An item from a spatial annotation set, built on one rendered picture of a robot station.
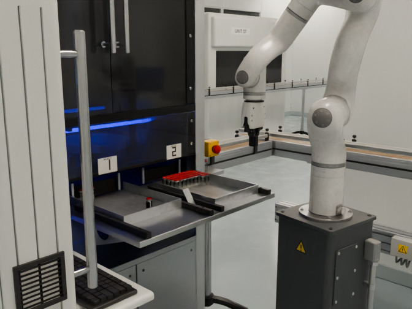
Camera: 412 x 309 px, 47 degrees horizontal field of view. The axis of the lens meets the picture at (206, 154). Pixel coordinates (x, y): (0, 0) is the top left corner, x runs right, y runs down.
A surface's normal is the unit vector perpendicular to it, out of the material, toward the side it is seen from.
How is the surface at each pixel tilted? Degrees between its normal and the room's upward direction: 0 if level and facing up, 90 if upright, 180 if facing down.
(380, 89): 90
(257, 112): 91
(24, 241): 90
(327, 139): 129
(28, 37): 90
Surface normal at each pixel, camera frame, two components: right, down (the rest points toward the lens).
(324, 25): -0.68, 0.15
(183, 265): 0.73, 0.15
